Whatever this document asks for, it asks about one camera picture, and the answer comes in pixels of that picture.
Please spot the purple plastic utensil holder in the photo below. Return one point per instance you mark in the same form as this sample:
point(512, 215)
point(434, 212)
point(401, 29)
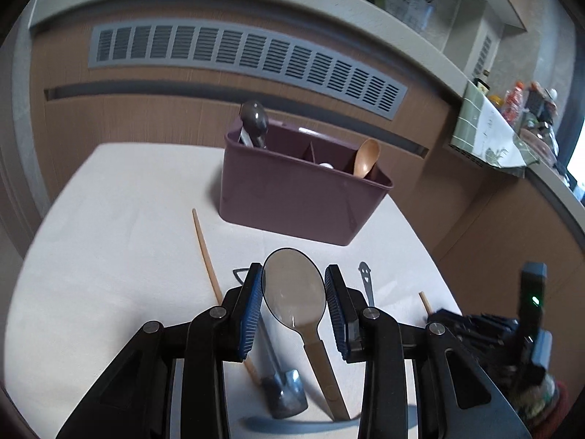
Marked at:
point(292, 201)

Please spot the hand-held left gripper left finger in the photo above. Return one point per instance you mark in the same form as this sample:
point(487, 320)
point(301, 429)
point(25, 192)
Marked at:
point(249, 311)

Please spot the wooden kitchen counter cabinet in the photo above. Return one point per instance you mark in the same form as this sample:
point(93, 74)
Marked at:
point(137, 114)

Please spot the small yellow and black bottle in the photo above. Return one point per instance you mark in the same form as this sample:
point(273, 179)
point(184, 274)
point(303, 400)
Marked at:
point(482, 83)

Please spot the grey vent grille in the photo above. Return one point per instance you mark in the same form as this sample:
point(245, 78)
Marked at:
point(228, 50)

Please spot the wooden chopstick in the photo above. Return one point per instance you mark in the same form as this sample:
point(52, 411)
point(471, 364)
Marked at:
point(425, 304)
point(205, 251)

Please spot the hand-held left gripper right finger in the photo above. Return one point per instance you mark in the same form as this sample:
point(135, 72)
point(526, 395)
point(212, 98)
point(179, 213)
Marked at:
point(336, 315)

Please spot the dark plastic bag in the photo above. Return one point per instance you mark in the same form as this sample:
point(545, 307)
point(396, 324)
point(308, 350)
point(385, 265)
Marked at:
point(541, 139)

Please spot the white wall vent panel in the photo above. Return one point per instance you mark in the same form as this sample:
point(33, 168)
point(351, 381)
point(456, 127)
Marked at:
point(484, 55)

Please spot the clear bottle with red contents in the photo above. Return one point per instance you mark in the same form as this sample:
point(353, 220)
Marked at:
point(513, 103)

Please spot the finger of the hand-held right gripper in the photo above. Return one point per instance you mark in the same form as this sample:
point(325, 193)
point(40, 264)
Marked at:
point(480, 324)

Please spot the blue plastic basket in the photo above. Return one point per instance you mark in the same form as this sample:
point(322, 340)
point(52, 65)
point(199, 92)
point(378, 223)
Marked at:
point(537, 100)

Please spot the green checkered towel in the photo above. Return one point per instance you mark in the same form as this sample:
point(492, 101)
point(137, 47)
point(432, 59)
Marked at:
point(484, 132)

